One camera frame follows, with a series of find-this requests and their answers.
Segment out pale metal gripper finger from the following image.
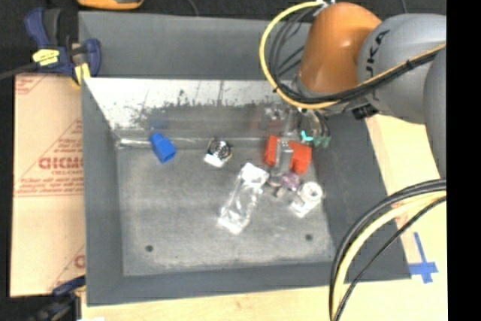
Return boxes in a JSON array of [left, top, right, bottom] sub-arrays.
[[278, 141, 295, 174]]

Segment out red plastic block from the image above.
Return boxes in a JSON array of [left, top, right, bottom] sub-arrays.
[[262, 135, 313, 175]]

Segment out small purple toy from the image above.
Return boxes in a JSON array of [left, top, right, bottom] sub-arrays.
[[280, 172, 301, 191]]

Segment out white plastic cylinder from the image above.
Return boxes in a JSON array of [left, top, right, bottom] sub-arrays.
[[289, 180, 324, 218]]

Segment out clear plastic box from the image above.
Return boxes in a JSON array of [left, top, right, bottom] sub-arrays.
[[216, 162, 271, 235]]

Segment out small white and metal fitting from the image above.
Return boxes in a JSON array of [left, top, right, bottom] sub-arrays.
[[204, 139, 233, 168]]

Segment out blue plastic cup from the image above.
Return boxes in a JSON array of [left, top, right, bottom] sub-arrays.
[[148, 131, 177, 164]]

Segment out grey metal bin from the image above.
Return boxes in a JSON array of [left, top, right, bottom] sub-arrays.
[[77, 11, 411, 306]]

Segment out brown cardboard board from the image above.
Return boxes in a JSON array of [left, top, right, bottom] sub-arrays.
[[9, 72, 87, 298]]

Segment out black cylinder on white bracket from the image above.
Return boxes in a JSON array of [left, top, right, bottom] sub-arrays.
[[351, 103, 379, 121]]

